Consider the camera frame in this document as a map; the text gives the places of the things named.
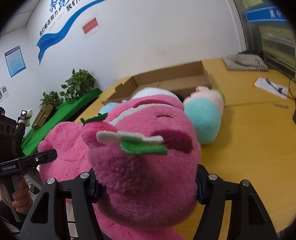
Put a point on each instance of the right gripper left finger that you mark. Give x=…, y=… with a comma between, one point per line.
x=47, y=219

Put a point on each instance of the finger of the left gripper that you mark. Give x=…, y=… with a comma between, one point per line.
x=46, y=156

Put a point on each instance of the pink bear plush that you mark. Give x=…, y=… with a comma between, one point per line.
x=145, y=155

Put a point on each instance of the white panda plush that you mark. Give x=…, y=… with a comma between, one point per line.
x=153, y=94

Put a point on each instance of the teal pink plush toy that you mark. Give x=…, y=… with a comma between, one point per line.
x=204, y=108

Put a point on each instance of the light blue cat plush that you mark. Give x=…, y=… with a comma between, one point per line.
x=108, y=107

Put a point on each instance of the person's left hand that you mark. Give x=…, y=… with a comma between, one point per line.
x=22, y=199

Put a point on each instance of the brown box on bench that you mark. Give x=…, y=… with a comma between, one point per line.
x=42, y=116

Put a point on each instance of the green cloth bench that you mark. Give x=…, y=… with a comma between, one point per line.
x=65, y=112

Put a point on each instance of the potted green plant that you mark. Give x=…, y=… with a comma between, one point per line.
x=77, y=85
x=51, y=99

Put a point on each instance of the white orange envelope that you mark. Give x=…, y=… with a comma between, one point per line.
x=271, y=87

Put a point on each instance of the brown cardboard box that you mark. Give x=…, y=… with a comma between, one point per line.
x=180, y=79

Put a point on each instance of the grey folded cloth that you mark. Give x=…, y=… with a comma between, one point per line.
x=249, y=62

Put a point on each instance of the blue wall poster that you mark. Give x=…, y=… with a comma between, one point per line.
x=14, y=61

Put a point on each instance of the red wall notice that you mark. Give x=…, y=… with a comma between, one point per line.
x=90, y=26

